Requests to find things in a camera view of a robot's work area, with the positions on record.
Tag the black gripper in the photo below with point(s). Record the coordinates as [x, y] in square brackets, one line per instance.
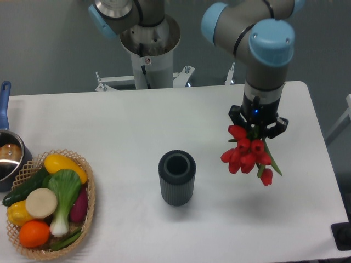
[254, 111]

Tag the red tulip bouquet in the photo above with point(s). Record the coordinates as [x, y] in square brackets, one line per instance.
[251, 151]

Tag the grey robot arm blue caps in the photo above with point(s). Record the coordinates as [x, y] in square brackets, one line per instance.
[253, 32]

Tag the dark grey ribbed vase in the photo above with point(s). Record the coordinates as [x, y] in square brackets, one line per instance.
[177, 171]

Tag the black device at table edge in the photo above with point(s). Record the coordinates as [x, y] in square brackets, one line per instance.
[341, 234]

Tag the purple sweet potato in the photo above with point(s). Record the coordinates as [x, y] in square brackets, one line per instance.
[80, 207]

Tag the green bok choy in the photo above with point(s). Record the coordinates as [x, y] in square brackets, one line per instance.
[66, 185]

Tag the yellow squash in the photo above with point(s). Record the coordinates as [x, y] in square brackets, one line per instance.
[56, 162]

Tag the green cucumber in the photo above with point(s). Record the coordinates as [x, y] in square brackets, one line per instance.
[22, 191]

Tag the green bean pod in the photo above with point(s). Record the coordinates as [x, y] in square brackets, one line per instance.
[67, 241]

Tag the woven wicker basket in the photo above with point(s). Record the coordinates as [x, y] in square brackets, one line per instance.
[43, 252]

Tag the orange fruit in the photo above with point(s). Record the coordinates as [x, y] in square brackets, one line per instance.
[34, 233]

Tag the yellow bell pepper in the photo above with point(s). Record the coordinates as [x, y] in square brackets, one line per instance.
[18, 214]

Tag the white frame at right edge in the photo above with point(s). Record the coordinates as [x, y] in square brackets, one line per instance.
[340, 124]

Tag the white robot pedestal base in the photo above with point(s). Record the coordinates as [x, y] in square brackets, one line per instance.
[151, 52]

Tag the blue handled saucepan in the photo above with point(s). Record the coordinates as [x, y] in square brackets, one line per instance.
[14, 153]

